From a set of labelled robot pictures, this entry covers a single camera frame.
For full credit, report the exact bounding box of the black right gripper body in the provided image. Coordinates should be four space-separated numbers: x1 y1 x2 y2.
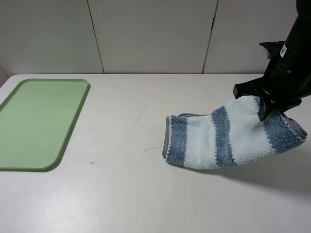
256 70 311 102

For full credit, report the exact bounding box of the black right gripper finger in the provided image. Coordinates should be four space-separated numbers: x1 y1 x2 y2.
233 79 263 99
258 97 277 121

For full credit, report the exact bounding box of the blue white striped towel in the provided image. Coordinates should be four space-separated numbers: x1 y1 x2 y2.
162 96 307 170

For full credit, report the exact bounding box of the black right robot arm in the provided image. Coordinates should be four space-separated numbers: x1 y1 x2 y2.
233 0 311 121

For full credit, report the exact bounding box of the green plastic tray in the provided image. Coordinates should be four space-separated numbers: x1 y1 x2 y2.
0 79 90 171

